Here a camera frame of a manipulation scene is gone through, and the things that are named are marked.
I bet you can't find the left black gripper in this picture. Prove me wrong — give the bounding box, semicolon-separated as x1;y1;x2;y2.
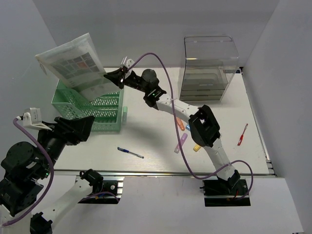
37;114;95;177

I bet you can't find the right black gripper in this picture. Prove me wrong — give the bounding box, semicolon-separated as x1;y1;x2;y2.
105;67;150;94

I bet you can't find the document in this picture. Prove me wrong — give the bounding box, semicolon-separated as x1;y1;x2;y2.
35;33;118;101

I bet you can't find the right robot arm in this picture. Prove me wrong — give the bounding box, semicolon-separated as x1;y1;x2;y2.
104;68;240;195

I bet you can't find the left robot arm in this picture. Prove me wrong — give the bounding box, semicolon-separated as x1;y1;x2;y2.
0;112;103;234

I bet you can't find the green file organizer rack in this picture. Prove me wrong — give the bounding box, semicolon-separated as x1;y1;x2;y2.
52;81;124;133

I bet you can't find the blue ballpoint pen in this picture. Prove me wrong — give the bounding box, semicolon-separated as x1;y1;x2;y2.
117;147;144;159

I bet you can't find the orange highlighter near gripper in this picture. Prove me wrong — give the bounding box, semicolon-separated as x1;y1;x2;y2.
176;117;185;131

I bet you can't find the purple highlighter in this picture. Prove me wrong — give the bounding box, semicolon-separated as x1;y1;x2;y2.
174;133;188;154

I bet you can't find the clear acrylic drawer unit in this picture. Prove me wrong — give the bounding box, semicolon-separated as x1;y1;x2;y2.
178;35;239;102

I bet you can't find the yellow highlighter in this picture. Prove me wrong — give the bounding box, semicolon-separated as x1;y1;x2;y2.
193;145;201;152

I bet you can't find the red pen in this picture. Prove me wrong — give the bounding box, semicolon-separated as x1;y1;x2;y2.
237;123;249;146

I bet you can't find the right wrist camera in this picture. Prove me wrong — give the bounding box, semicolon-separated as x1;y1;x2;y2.
120;57;134;71

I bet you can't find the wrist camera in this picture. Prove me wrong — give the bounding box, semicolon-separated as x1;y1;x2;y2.
17;107;52;131
120;57;134;71

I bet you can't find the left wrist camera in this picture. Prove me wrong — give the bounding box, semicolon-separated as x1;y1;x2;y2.
17;107;52;131

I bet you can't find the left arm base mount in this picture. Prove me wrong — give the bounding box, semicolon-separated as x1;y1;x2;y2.
79;177;123;205

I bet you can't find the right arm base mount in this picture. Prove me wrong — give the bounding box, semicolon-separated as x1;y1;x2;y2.
200;179;251;207

